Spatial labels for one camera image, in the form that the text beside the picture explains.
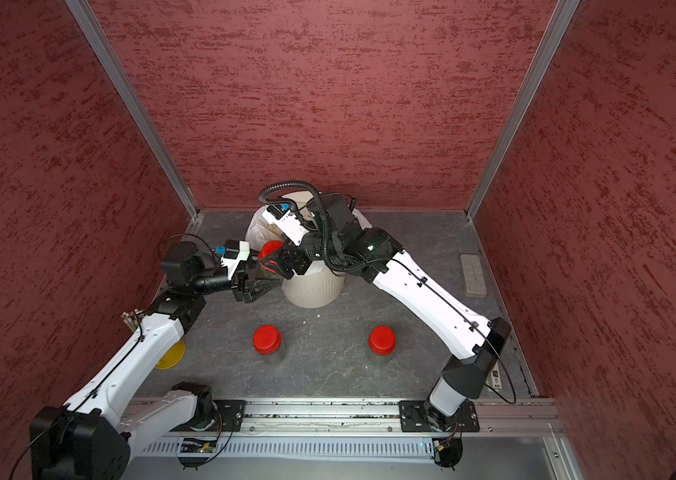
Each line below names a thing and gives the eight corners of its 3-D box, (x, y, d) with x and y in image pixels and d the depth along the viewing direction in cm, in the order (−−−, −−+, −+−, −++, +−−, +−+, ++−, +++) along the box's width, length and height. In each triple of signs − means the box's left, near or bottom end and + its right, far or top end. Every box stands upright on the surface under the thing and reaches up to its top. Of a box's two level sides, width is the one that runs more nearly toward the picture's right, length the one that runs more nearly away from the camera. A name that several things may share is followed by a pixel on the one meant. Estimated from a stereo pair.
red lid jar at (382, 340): (368, 363, 85) (371, 349, 75) (367, 342, 89) (370, 325, 79) (391, 363, 85) (397, 349, 75) (389, 342, 89) (395, 325, 79)
